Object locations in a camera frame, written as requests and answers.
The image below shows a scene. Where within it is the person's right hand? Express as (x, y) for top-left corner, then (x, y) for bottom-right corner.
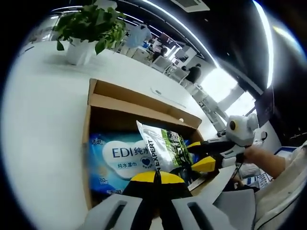
(239, 146), (260, 166)

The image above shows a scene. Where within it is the white office chair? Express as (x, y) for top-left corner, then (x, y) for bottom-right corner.
(151, 57), (170, 72)
(171, 68), (189, 83)

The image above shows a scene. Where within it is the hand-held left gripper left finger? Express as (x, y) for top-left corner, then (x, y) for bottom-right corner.
(83, 170), (159, 230)

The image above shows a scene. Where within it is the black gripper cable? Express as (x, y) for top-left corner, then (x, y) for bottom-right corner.
(230, 162), (242, 183)

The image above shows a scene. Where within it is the blue wet wipes pack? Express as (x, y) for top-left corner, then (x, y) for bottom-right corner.
(89, 133), (156, 199)

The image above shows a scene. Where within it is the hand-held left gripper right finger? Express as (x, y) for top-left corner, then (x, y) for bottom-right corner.
(155, 171), (256, 230)

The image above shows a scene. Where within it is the green plant in white pot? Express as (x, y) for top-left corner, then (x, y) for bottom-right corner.
(54, 4), (127, 66)

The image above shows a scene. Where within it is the ceiling light strip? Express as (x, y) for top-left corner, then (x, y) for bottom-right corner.
(251, 0), (274, 89)

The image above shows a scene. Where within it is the ceiling air conditioner vent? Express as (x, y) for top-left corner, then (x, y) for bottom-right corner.
(174, 0), (211, 12)

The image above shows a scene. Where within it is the brown cardboard shoe box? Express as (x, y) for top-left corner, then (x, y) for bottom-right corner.
(82, 78), (237, 211)

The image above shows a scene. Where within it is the person's light shirt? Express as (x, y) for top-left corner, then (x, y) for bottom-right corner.
(254, 141), (307, 226)

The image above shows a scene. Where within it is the silver green soft pouch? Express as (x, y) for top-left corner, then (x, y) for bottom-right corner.
(136, 120), (195, 173)

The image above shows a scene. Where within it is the dark wall screen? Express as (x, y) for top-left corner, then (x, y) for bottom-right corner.
(254, 88), (275, 125)

